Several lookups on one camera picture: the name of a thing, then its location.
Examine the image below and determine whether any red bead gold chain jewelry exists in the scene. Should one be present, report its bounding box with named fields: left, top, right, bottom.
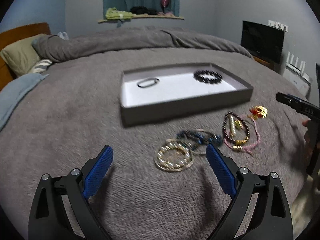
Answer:
left=248, top=106, right=268, bottom=120

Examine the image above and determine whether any person's right hand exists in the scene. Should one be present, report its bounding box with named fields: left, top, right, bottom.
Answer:
left=302, top=120, right=314, bottom=164

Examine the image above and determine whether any white box under router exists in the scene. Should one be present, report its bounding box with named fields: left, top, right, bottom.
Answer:
left=283, top=68, right=311, bottom=98

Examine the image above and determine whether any white wifi router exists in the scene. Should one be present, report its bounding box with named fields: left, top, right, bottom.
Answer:
left=285, top=52, right=312, bottom=82

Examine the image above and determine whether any wooden tv stand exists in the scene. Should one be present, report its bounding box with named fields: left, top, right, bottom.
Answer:
left=253, top=56, right=274, bottom=70

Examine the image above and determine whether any white pearl hair clip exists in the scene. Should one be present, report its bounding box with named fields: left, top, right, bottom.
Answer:
left=229, top=115, right=244, bottom=137

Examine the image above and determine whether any black television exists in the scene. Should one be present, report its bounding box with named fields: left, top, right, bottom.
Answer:
left=240, top=21, right=285, bottom=64

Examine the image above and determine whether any grey bed cover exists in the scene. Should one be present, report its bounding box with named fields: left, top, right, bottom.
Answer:
left=1, top=48, right=305, bottom=239

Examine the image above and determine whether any light blue blanket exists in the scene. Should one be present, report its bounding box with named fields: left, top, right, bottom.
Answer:
left=0, top=73, right=48, bottom=130

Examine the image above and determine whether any striped pillow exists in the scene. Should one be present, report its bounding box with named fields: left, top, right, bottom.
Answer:
left=28, top=59, right=53, bottom=74

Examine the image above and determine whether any grey cardboard tray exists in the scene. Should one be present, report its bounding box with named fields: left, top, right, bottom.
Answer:
left=120, top=62, right=253, bottom=127

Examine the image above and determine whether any olive green pillow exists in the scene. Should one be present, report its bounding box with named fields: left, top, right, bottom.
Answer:
left=1, top=34, right=45, bottom=77

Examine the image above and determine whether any pink item on sill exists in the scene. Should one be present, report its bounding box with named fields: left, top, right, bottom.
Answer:
left=157, top=11, right=175, bottom=17

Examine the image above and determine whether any wooden window sill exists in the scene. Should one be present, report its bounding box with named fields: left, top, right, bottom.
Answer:
left=98, top=15, right=185, bottom=24

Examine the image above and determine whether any pink balloon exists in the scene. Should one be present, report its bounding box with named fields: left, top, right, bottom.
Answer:
left=160, top=0, right=170, bottom=13

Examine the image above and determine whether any grey duvet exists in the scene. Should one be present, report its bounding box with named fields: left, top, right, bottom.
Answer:
left=31, top=26, right=253, bottom=63

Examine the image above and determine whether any wooden headboard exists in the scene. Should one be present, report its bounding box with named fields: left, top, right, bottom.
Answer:
left=1, top=22, right=51, bottom=90

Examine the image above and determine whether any black cloth on sill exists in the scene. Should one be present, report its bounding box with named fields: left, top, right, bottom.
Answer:
left=130, top=6, right=158, bottom=15

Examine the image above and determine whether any green folded cloth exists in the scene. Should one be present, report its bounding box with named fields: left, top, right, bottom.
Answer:
left=105, top=7, right=136, bottom=21

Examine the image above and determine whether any pink cord bracelet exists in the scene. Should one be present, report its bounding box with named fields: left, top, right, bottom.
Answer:
left=223, top=114, right=262, bottom=155

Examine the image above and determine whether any dark red bead bracelet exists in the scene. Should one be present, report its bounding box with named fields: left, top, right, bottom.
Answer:
left=222, top=111, right=251, bottom=149

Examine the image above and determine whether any white wall hook rack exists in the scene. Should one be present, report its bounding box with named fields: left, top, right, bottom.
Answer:
left=268, top=20, right=288, bottom=32

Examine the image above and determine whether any blue bead bracelet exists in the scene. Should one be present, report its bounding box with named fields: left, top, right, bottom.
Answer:
left=176, top=129, right=224, bottom=149

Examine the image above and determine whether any black bead bracelet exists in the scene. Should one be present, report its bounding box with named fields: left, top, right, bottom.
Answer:
left=193, top=69, right=223, bottom=85

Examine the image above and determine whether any pearl bead bracelet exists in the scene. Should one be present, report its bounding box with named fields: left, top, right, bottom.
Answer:
left=157, top=141, right=191, bottom=169

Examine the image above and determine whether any black hair tie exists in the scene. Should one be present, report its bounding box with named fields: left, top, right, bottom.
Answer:
left=136, top=77, right=160, bottom=89

